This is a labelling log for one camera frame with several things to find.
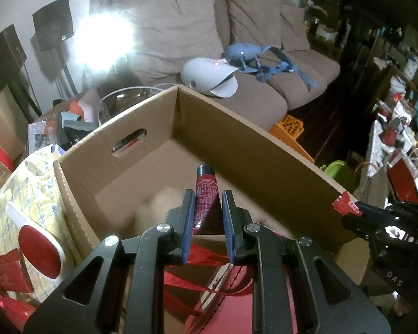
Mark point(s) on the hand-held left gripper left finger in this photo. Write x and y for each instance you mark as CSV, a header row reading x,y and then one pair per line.
x,y
188,229

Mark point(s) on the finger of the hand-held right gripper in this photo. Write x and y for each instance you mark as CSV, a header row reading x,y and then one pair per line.
x,y
369,221

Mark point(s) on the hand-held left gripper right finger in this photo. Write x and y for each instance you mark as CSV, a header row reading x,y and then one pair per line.
x,y
228,229

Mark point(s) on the red snack packet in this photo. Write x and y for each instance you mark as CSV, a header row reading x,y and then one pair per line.
x,y
346,204

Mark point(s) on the red tube black cap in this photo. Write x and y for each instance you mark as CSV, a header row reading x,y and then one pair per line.
x,y
204,201

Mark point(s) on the large cardboard box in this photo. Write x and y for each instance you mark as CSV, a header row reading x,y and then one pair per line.
x,y
250,146

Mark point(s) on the white red lint brush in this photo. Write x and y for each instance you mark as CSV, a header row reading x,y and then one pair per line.
x,y
38,250

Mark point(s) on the red tea tin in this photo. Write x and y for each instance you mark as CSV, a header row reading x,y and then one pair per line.
x,y
19,316

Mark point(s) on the red glossy gift bag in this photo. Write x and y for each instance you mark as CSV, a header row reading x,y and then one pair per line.
x,y
404,181

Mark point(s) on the green plastic container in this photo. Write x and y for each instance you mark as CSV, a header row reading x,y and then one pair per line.
x,y
338,174

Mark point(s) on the orange plastic crate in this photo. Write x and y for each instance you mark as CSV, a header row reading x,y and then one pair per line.
x,y
287,127

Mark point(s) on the white domed device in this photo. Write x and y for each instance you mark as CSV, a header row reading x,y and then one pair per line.
x,y
205,76

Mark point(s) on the cluttered side table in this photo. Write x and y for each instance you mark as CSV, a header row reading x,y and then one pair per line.
x,y
73,121

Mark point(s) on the brown sofa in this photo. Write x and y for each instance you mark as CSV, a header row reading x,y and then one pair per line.
x,y
299,76

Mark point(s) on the yellow checked tablecloth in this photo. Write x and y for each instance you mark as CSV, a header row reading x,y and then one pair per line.
x,y
28,181

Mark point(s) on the red envelope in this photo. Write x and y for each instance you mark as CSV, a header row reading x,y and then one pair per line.
x,y
7,271

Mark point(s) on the cluttered dark shelf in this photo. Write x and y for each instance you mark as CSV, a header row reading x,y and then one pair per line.
x,y
362,28

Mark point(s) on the large brown sofa cushion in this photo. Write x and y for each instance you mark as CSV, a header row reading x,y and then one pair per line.
x,y
170,28

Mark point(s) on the small brown sofa cushion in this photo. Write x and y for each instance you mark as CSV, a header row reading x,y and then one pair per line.
x,y
296,29

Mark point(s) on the bright lamp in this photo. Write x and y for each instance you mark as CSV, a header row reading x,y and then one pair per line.
x,y
104,41

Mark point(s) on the medium brown sofa cushion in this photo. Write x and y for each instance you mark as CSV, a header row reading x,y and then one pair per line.
x,y
254,17

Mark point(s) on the brown cardboard carton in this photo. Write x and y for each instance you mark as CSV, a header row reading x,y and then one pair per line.
x,y
3,121

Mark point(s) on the black speaker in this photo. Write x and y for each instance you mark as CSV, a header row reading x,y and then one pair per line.
x,y
5,55
53,23

